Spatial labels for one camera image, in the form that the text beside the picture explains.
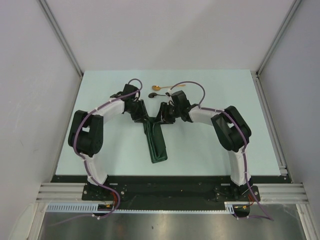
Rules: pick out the left white cable duct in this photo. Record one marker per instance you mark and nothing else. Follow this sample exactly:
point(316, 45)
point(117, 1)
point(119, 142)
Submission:
point(79, 208)

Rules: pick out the right aluminium frame post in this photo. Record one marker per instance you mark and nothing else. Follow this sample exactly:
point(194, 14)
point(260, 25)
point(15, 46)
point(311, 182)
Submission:
point(279, 35)

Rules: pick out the left aluminium frame post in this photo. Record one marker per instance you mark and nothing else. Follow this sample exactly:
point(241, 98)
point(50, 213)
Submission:
point(49, 15)

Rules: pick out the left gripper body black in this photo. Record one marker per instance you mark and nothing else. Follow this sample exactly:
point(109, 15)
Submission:
point(135, 111)

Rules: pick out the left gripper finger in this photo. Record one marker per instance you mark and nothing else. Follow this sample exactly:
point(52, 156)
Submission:
point(119, 94)
point(141, 114)

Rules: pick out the black spoon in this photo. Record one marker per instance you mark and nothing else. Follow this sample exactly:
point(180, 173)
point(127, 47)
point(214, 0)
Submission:
point(154, 94)

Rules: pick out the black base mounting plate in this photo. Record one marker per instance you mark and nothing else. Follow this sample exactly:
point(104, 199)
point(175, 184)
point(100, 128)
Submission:
point(171, 193)

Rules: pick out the right white cable duct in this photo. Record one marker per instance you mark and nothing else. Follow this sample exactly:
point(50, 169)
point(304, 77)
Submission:
point(239, 207)

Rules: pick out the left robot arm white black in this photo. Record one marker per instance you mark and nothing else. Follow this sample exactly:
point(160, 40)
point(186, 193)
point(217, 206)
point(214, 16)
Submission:
point(86, 134)

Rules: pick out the dark green cloth napkin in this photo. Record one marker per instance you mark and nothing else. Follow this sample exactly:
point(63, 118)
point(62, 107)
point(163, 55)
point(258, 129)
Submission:
point(155, 140)

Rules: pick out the white cable duct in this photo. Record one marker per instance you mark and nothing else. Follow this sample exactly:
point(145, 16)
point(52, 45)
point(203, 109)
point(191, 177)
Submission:
point(239, 207)
point(79, 208)

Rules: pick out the gold spoon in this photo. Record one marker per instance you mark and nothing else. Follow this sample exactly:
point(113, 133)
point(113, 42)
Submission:
point(158, 88)

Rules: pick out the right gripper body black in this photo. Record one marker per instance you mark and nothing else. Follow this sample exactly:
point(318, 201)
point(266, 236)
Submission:
point(171, 113)

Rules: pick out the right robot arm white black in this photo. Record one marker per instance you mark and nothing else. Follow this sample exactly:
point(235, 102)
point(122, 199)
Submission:
point(232, 131)

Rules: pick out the aluminium frame post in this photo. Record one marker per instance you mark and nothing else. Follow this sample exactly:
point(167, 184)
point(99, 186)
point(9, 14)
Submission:
point(49, 15)
point(279, 35)

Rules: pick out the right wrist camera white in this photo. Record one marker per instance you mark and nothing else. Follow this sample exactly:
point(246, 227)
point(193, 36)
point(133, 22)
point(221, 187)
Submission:
point(170, 100)

